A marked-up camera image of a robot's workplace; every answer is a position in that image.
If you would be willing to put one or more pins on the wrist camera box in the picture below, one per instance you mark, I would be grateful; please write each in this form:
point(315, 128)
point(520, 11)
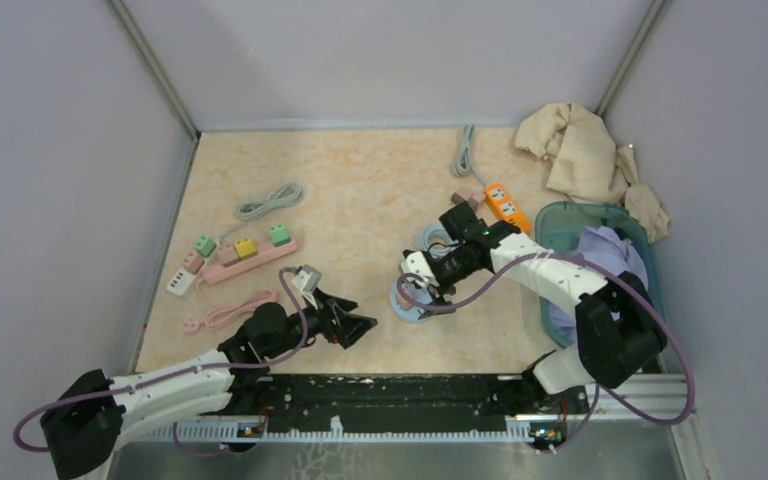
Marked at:
point(306, 280)
point(417, 268)

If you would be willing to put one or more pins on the yellow plug adapter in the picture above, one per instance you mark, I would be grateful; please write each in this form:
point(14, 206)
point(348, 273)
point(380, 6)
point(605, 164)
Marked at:
point(245, 248)

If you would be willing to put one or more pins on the orange power strip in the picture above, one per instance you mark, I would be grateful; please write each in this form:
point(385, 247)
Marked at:
point(504, 207)

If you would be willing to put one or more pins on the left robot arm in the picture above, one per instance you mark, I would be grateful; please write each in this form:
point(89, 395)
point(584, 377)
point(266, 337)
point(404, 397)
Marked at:
point(97, 415)

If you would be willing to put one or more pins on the pink adapter on strip end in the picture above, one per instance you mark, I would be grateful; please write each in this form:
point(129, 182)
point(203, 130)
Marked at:
point(192, 262)

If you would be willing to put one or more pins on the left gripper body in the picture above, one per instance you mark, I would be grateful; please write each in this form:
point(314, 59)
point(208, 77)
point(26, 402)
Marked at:
point(318, 321)

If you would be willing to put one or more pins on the teal plastic basket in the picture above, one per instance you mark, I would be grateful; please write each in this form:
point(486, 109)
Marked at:
point(559, 225)

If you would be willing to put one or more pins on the pink plug adapter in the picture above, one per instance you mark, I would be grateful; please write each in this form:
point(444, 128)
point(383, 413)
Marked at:
point(462, 195)
point(476, 200)

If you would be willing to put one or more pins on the green plug adapter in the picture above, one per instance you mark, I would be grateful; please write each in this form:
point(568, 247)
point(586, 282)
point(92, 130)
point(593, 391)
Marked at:
point(205, 245)
point(279, 235)

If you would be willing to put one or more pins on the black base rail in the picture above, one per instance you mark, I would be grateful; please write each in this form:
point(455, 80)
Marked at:
point(401, 404)

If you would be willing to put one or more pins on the white usb charger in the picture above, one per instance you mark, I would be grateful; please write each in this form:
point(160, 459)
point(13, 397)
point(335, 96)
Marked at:
point(180, 282)

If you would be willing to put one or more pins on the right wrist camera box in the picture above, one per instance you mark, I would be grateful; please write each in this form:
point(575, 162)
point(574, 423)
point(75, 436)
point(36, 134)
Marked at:
point(417, 268)

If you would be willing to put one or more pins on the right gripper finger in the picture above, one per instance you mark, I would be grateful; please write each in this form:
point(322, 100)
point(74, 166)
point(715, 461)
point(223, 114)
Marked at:
point(439, 306)
point(409, 285)

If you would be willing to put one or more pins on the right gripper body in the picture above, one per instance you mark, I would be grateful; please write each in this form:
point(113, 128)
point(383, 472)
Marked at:
point(452, 268)

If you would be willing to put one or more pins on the round blue socket hub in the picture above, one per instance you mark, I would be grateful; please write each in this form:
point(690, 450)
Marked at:
point(404, 310)

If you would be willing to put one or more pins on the lavender cloth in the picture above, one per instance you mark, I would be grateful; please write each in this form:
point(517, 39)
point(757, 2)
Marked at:
point(604, 247)

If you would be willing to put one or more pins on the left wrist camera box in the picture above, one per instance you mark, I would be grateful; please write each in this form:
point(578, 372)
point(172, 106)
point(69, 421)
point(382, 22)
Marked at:
point(306, 280)

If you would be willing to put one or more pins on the beige cloth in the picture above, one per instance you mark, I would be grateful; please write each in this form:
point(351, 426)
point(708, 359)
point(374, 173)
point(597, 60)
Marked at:
point(586, 165)

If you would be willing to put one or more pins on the pink power strip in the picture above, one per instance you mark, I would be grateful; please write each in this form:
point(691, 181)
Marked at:
point(216, 272)

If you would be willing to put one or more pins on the brown plug adapter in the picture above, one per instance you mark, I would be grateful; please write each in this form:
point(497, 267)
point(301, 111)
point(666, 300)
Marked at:
point(227, 255)

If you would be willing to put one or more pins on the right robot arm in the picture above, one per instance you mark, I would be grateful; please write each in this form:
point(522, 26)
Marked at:
point(617, 332)

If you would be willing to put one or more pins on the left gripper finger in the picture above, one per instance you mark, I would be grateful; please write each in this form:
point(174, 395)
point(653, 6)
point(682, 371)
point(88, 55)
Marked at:
point(332, 307)
point(351, 329)

